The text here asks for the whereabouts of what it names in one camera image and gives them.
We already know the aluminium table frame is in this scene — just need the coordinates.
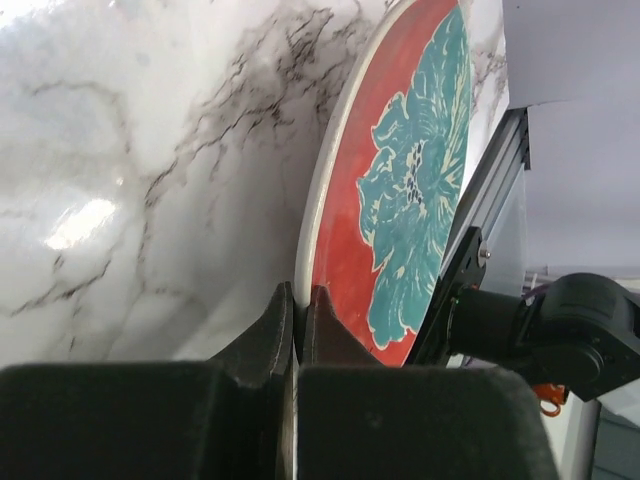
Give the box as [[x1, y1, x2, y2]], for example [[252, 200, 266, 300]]
[[443, 108, 529, 266]]

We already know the red plate teal flower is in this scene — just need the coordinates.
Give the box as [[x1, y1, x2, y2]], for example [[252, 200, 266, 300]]
[[294, 1, 472, 366]]

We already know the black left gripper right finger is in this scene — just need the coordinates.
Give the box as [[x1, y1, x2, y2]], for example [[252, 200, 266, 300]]
[[295, 287, 558, 479]]

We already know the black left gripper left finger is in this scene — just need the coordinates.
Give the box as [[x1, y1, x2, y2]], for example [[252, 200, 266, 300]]
[[1, 283, 293, 479]]

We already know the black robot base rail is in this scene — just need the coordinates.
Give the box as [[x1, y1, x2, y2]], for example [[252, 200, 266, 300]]
[[405, 226, 495, 366]]

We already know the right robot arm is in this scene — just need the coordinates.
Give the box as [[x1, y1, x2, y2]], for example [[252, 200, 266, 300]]
[[441, 273, 639, 424]]

